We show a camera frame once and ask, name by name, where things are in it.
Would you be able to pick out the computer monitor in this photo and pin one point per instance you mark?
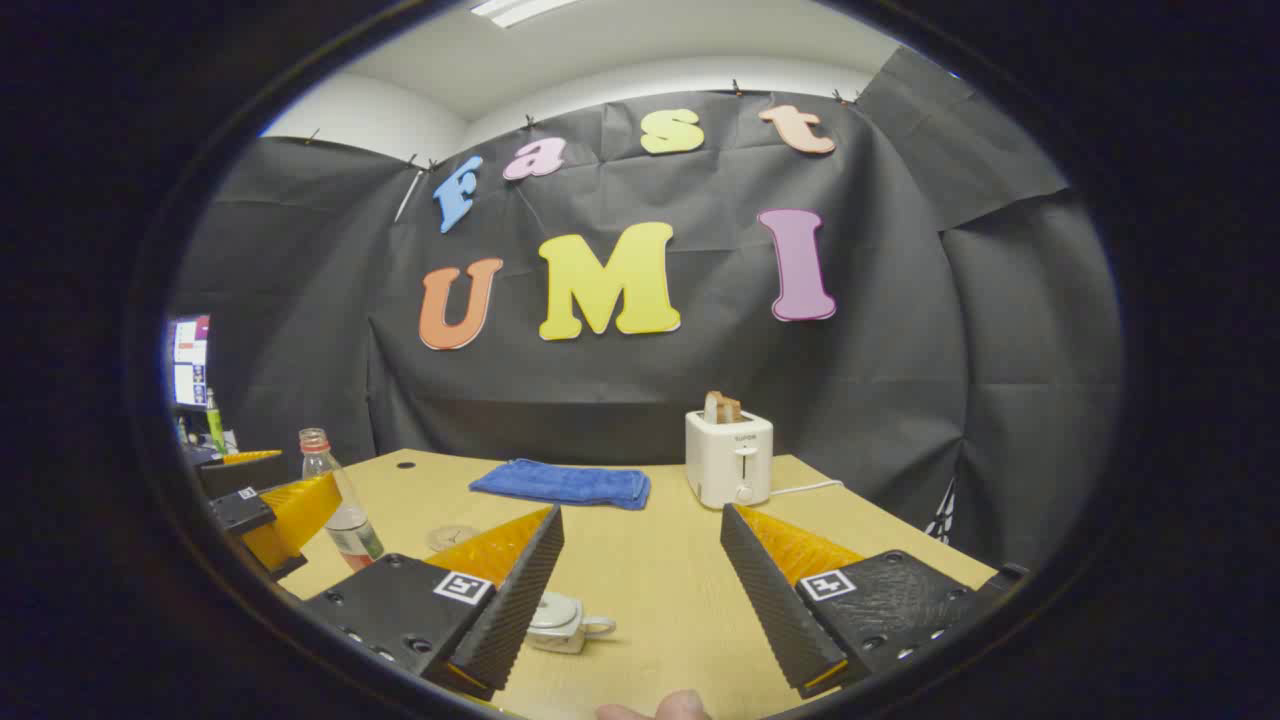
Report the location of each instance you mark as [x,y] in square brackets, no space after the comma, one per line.
[189,360]

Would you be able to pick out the ceiling light panel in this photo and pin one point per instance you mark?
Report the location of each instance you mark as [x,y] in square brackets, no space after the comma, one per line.
[515,9]

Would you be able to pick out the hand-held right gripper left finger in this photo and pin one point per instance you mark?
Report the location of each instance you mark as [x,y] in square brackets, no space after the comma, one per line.
[520,590]

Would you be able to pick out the blue towel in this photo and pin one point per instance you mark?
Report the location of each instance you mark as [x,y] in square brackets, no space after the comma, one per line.
[565,484]

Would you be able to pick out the clear plastic water bottle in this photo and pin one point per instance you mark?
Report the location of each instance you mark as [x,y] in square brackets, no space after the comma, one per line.
[357,535]

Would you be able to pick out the round wooden coaster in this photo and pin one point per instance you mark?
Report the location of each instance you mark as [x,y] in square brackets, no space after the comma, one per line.
[450,538]

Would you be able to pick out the bread slice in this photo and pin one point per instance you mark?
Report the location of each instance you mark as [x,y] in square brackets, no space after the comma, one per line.
[722,408]

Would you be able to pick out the white teacup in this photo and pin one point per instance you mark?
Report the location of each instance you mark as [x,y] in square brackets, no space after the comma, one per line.
[562,640]

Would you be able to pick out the white teacup lid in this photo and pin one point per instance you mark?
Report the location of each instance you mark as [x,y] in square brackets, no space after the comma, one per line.
[555,610]

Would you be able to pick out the black backdrop cloth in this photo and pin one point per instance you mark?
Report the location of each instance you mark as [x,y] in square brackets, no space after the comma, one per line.
[880,380]

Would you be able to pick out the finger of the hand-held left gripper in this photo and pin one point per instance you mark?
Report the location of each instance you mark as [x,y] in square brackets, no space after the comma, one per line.
[285,520]
[245,477]

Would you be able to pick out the white toaster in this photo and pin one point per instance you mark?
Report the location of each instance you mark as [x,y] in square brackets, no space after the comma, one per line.
[725,460]

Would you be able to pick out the green bottle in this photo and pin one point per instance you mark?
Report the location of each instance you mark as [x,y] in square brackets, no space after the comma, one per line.
[214,422]

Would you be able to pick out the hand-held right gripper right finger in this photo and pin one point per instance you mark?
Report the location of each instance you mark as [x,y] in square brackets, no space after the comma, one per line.
[770,600]

